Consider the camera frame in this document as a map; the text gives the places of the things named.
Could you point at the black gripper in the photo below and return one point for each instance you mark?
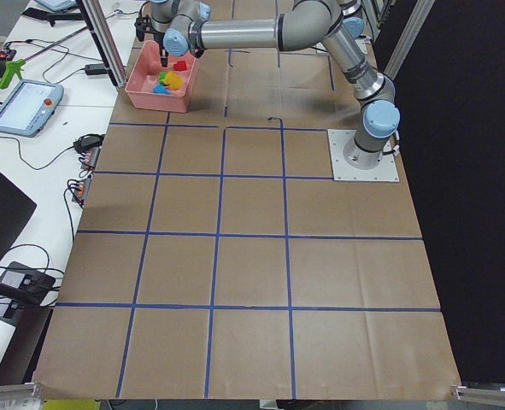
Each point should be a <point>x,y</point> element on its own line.
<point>164,55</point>

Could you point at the red toy block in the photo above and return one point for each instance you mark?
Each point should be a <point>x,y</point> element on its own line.
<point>180,66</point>

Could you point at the green toy block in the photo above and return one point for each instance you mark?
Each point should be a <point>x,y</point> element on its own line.
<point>161,78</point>

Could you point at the yellow toy block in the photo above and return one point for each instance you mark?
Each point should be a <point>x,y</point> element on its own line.
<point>172,80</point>

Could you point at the blue toy block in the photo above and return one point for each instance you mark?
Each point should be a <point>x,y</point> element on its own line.
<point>161,90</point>

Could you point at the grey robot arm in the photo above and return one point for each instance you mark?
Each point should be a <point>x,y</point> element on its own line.
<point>181,27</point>

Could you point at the pink plastic box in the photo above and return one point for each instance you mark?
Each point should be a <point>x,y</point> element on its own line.
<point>144,77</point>

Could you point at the black power adapter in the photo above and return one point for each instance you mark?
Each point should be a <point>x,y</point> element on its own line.
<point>95,69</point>

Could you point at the teach pendant tablet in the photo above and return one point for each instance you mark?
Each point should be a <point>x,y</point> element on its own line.
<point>28,107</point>

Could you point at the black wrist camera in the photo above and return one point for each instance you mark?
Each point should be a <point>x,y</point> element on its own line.
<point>142,27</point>

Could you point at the aluminium frame post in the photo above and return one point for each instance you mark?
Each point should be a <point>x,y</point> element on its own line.
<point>95,20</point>

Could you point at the usb hub with cables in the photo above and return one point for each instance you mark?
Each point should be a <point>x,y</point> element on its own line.
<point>88,147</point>

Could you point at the green handled grabber tool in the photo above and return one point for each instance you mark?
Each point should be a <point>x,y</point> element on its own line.
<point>13,68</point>

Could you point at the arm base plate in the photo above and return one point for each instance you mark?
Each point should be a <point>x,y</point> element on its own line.
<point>351,164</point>

